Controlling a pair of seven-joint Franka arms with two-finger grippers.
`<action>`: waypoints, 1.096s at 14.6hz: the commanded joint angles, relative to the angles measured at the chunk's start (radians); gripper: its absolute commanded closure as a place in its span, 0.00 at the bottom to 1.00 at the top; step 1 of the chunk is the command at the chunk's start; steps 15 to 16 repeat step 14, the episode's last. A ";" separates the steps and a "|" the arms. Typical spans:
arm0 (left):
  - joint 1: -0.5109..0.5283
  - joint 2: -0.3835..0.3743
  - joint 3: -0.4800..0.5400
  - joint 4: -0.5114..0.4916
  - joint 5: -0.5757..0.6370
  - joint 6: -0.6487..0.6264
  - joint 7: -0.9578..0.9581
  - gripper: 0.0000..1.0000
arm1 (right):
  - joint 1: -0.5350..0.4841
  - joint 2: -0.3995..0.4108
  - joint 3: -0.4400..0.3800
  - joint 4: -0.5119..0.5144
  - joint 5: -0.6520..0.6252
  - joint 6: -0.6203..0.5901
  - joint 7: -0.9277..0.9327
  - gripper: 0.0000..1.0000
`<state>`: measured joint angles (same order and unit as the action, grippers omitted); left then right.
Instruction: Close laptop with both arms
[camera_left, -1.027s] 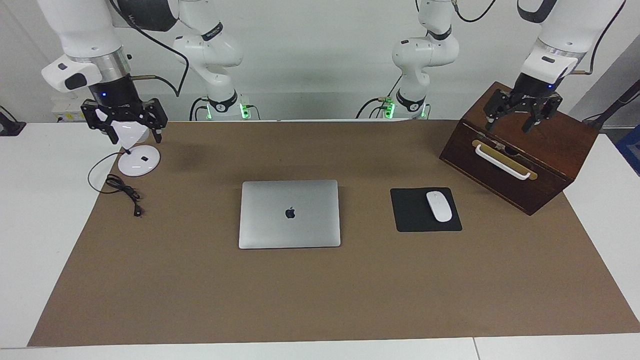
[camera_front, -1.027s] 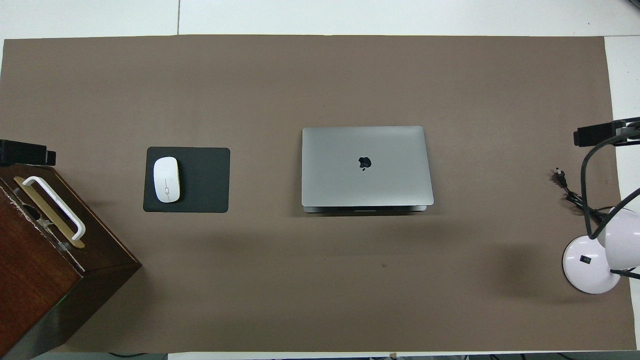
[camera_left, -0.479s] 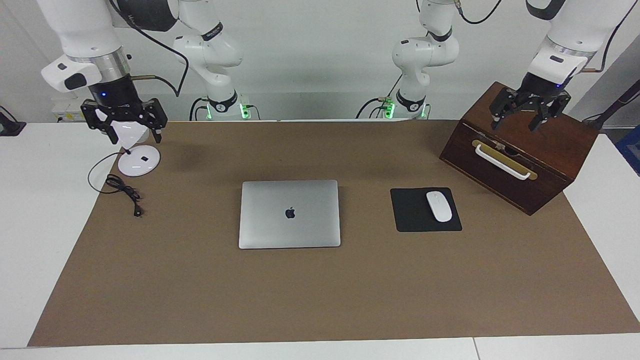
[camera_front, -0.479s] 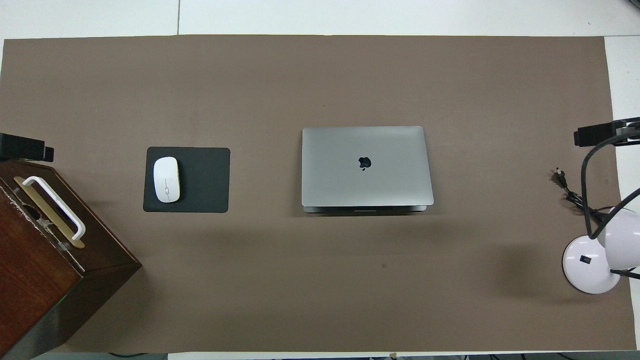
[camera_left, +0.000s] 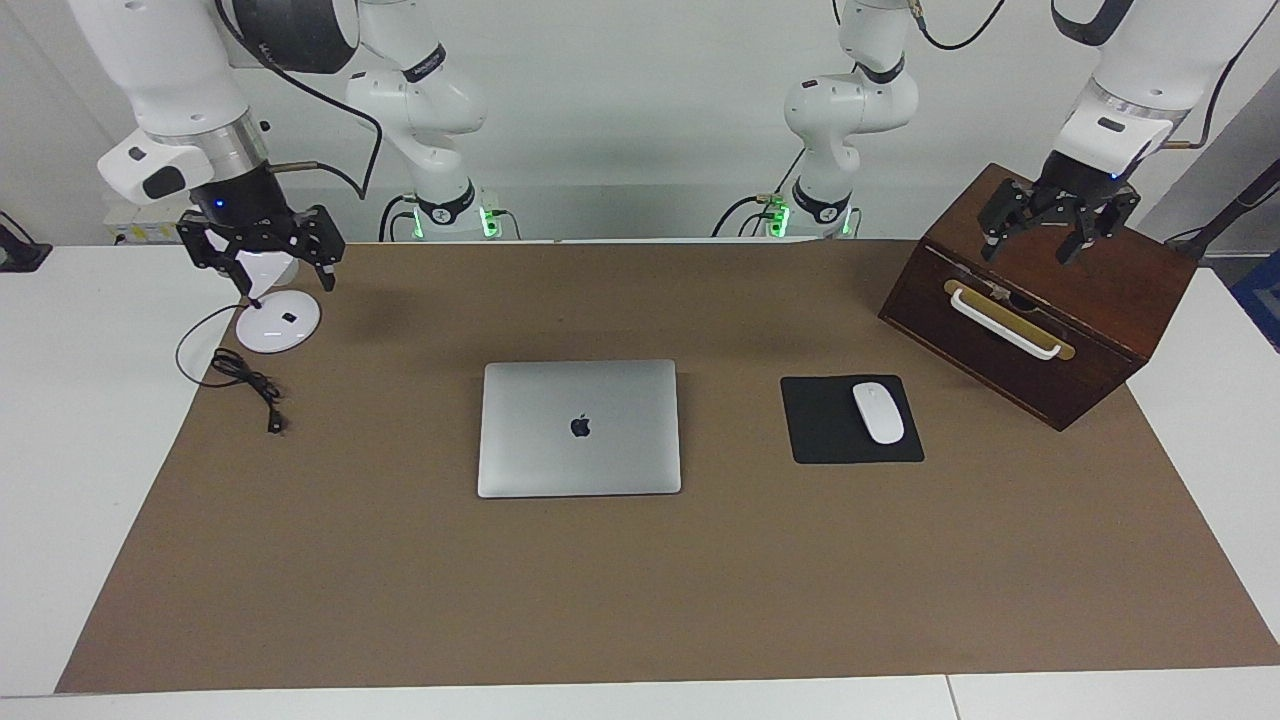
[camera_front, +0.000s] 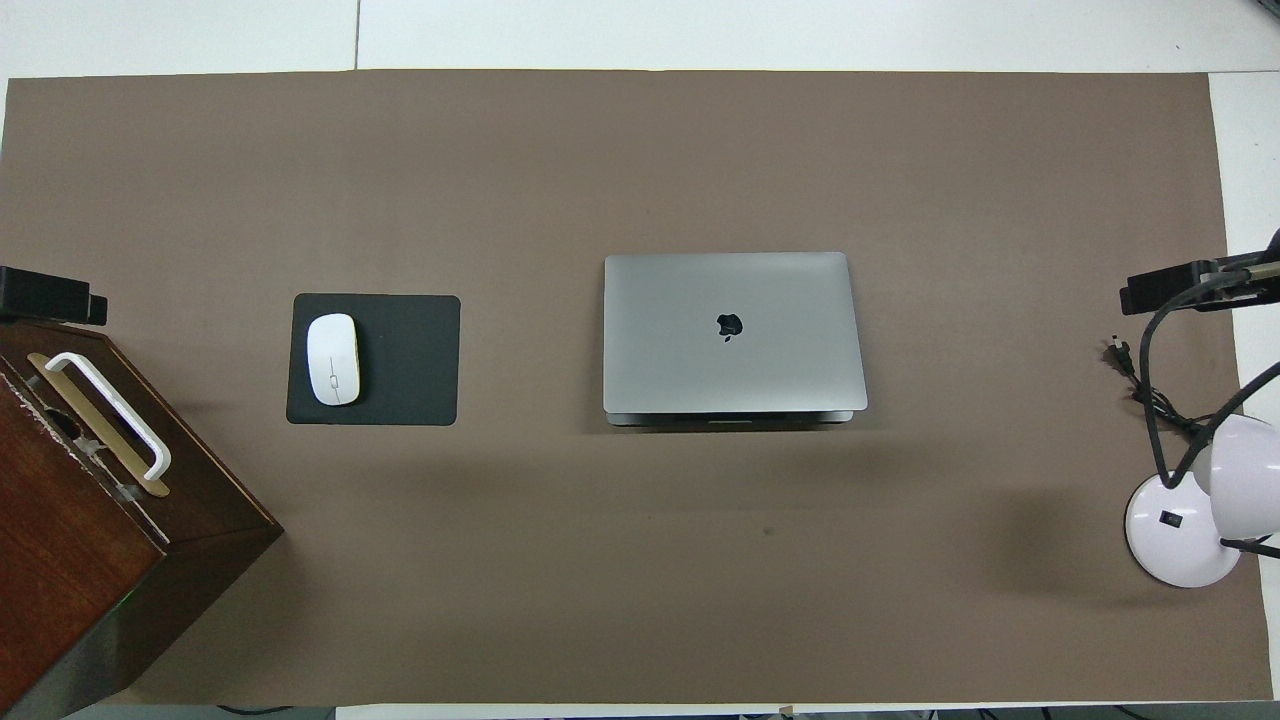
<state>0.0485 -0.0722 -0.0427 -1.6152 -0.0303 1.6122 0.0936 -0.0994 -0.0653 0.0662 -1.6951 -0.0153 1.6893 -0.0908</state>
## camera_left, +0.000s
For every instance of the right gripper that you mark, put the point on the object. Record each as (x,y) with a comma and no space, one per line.
(245,205)

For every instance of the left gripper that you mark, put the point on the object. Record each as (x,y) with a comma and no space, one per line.
(1075,190)

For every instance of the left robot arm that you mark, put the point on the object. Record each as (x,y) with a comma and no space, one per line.
(850,105)

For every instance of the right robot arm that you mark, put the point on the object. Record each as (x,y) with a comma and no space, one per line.
(180,70)

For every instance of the silver laptop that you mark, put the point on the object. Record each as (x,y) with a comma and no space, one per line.
(580,430)

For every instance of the white round desk lamp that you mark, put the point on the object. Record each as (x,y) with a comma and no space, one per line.
(280,325)

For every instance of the dark brown wooden box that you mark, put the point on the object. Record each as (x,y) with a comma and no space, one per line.
(1120,300)

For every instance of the white power strip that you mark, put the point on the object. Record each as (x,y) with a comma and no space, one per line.
(145,225)

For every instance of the black stand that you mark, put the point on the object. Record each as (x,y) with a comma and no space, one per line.
(1235,210)
(18,255)

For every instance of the white computer mouse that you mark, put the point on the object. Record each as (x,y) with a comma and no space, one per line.
(878,412)

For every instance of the black mouse pad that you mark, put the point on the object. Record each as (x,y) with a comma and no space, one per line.
(820,425)

